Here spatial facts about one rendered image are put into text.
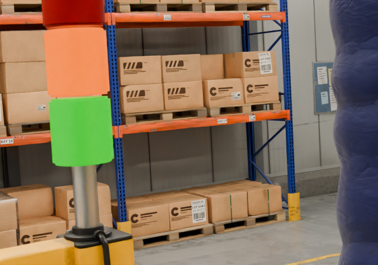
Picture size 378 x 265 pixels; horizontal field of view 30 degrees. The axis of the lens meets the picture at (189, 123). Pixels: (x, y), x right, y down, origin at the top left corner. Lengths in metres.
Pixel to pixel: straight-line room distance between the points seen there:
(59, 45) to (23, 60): 7.96
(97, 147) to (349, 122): 0.91
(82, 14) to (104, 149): 0.11
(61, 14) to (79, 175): 0.13
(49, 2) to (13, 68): 7.93
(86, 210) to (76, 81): 0.11
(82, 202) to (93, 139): 0.06
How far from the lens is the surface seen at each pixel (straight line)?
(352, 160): 1.43
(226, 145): 11.29
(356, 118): 1.40
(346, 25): 1.41
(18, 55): 8.50
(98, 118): 0.56
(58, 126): 0.56
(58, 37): 0.56
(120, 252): 0.58
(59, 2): 0.56
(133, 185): 10.54
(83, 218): 0.58
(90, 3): 0.56
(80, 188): 0.58
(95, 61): 0.56
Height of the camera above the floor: 2.23
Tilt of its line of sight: 4 degrees down
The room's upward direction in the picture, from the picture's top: 3 degrees counter-clockwise
